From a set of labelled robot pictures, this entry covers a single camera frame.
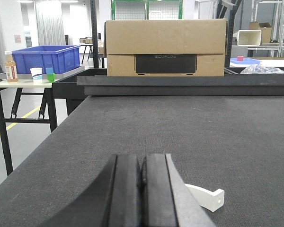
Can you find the blue plastic bin on table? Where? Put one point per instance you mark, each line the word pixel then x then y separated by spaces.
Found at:
pixel 62 58

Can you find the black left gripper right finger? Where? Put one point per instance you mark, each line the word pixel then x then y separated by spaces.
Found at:
pixel 166 201

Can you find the white paper cup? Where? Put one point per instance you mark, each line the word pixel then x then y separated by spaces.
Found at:
pixel 37 75

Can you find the white open box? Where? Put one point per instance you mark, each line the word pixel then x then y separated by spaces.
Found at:
pixel 249 37

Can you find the large cardboard box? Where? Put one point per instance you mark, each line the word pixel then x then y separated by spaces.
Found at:
pixel 158 48

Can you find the orange drink bottle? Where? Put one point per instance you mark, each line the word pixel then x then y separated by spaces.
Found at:
pixel 10 67

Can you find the red cube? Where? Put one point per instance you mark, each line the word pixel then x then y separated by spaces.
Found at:
pixel 240 58

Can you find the small brown cardboard box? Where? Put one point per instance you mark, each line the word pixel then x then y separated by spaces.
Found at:
pixel 266 30

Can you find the white curved PVC pipe clamp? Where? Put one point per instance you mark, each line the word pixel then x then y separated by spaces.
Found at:
pixel 212 201

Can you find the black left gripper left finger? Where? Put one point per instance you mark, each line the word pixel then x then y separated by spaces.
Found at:
pixel 113 199

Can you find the crumpled clear plastic bag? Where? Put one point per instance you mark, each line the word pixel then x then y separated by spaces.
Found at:
pixel 259 69

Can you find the black metal post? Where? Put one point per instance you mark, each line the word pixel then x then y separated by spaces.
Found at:
pixel 94 33

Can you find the light blue flat tray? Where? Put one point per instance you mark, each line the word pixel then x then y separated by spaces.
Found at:
pixel 245 61

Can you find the blue and green blocks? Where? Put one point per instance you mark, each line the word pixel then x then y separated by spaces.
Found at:
pixel 50 74

